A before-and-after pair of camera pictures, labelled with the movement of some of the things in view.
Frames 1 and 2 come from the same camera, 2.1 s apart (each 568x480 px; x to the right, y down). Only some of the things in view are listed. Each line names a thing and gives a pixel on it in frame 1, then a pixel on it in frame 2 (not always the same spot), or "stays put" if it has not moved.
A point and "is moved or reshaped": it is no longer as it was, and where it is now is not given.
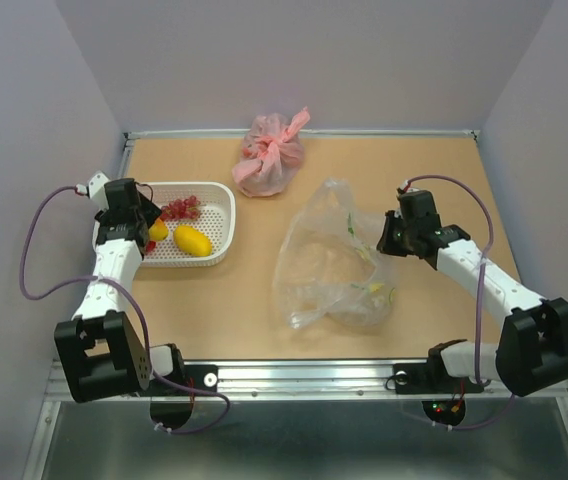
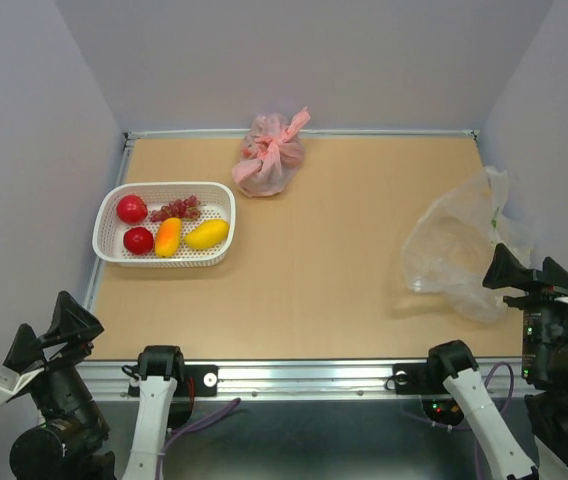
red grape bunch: [181, 209] stays put
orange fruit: [158, 231] is moved or reshaped
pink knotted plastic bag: [271, 149] stays put
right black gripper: [386, 243] -> [552, 273]
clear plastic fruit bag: [329, 265] -> [449, 249]
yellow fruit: [191, 241] -> [207, 234]
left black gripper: [150, 210] -> [69, 317]
